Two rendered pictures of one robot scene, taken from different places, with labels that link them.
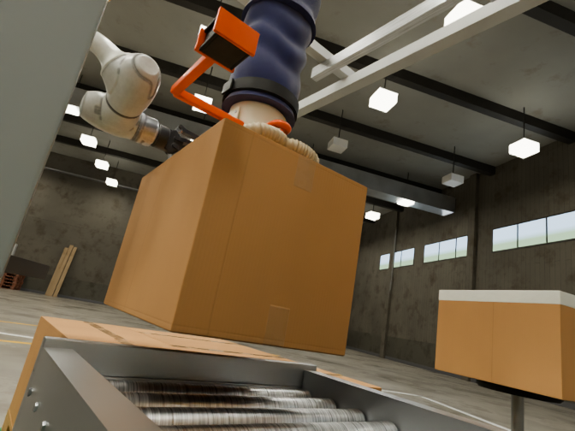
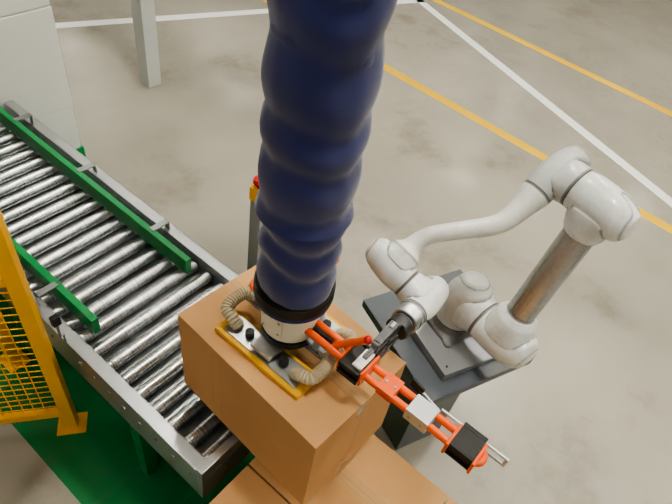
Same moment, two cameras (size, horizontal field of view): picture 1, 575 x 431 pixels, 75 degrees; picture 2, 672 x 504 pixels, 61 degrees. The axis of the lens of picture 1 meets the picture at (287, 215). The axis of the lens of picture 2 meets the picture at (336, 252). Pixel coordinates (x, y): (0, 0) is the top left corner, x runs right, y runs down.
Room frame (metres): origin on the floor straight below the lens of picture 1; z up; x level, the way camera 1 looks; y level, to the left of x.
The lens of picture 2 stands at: (1.97, -0.16, 2.50)
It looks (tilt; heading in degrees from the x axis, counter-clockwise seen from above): 45 degrees down; 158
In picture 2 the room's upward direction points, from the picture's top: 12 degrees clockwise
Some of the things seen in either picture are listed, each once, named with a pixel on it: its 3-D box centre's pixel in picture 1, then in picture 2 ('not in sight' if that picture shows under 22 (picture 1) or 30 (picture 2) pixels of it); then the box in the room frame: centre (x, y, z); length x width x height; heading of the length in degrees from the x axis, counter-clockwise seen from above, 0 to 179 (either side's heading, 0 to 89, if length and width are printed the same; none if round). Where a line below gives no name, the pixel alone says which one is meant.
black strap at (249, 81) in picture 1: (259, 105); (295, 283); (0.99, 0.14, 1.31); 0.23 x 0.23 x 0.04
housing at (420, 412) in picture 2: not in sight; (421, 413); (1.37, 0.41, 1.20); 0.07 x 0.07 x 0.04; 36
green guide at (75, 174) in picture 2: not in sight; (86, 174); (-0.41, -0.58, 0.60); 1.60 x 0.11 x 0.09; 37
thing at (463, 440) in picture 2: not in sight; (464, 448); (1.48, 0.49, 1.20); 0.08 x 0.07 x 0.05; 36
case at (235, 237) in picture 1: (224, 250); (286, 373); (1.01, 0.15, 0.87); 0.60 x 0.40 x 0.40; 33
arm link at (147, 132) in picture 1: (145, 130); (408, 317); (1.07, 0.48, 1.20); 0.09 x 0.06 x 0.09; 37
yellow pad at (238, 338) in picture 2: not in sight; (266, 350); (1.05, 0.06, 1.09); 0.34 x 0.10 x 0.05; 36
